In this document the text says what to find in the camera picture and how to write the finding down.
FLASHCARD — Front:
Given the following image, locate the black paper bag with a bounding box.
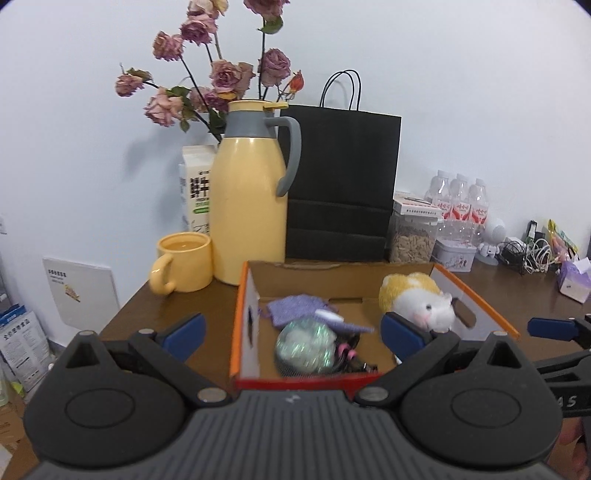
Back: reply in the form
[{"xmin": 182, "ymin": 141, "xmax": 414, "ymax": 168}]
[{"xmin": 287, "ymin": 69, "xmax": 402, "ymax": 262}]

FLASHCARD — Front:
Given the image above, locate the small white robot figure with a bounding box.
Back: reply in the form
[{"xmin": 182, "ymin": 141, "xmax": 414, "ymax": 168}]
[{"xmin": 475, "ymin": 218, "xmax": 506, "ymax": 266}]

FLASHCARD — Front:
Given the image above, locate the tangled cable pile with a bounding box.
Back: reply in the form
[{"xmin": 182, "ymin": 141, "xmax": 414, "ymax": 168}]
[{"xmin": 496, "ymin": 220, "xmax": 578, "ymax": 277}]

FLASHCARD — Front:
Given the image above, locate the red orange cardboard box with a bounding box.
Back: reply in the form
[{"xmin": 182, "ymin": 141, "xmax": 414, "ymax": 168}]
[{"xmin": 229, "ymin": 261, "xmax": 520, "ymax": 396}]

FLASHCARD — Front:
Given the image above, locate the white milk carton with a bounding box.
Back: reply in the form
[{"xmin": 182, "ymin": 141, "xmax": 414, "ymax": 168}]
[{"xmin": 179, "ymin": 145, "xmax": 217, "ymax": 235}]

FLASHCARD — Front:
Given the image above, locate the left water bottle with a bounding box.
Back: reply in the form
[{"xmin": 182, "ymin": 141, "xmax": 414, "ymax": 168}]
[{"xmin": 425, "ymin": 170, "xmax": 452, "ymax": 220}]

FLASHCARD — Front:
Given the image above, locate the middle water bottle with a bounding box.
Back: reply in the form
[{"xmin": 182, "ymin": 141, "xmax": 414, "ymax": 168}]
[{"xmin": 443, "ymin": 174, "xmax": 471, "ymax": 241}]

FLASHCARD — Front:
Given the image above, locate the stack of leaflets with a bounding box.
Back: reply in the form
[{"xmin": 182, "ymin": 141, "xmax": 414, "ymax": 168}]
[{"xmin": 1, "ymin": 304, "xmax": 52, "ymax": 394}]

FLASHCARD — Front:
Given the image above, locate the purple tissue pack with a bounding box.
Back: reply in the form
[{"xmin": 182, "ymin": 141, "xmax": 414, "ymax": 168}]
[{"xmin": 557, "ymin": 257, "xmax": 591, "ymax": 304}]

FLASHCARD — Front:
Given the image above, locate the yellow ceramic mug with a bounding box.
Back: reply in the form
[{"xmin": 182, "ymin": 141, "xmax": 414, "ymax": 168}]
[{"xmin": 148, "ymin": 232, "xmax": 213, "ymax": 296}]

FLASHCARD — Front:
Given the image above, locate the clear seed storage container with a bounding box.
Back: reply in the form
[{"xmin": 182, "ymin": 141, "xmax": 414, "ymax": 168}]
[{"xmin": 389, "ymin": 192, "xmax": 443, "ymax": 264}]

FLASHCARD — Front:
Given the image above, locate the white wall panel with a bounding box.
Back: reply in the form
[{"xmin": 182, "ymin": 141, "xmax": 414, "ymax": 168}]
[{"xmin": 43, "ymin": 257, "xmax": 120, "ymax": 333}]

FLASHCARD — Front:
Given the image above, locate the purple knitted cloth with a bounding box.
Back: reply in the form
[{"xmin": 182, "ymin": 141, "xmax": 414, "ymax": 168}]
[{"xmin": 263, "ymin": 294, "xmax": 374, "ymax": 335}]

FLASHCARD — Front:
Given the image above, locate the water bottle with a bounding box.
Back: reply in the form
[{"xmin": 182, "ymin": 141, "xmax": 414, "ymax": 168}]
[
  {"xmin": 425, "ymin": 170, "xmax": 452, "ymax": 220},
  {"xmin": 443, "ymin": 174, "xmax": 471, "ymax": 241},
  {"xmin": 468, "ymin": 178, "xmax": 489, "ymax": 246}
]

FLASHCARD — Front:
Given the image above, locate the dried pink rose bouquet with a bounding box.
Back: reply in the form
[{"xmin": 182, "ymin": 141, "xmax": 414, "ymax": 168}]
[{"xmin": 114, "ymin": 1, "xmax": 304, "ymax": 142}]

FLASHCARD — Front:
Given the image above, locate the yellow thermos jug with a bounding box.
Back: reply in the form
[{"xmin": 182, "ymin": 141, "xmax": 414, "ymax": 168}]
[{"xmin": 209, "ymin": 100, "xmax": 301, "ymax": 285}]

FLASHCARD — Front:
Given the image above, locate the yellow white hamster plush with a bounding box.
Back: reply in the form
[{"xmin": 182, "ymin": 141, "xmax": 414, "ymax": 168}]
[{"xmin": 378, "ymin": 272, "xmax": 476, "ymax": 333}]

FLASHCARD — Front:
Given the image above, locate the iridescent plastic ball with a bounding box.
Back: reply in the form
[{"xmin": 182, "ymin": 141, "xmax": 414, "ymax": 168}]
[{"xmin": 274, "ymin": 317, "xmax": 338, "ymax": 377}]

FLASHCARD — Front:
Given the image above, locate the right water bottle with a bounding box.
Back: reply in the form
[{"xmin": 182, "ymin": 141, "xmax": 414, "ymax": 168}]
[{"xmin": 468, "ymin": 178, "xmax": 489, "ymax": 246}]

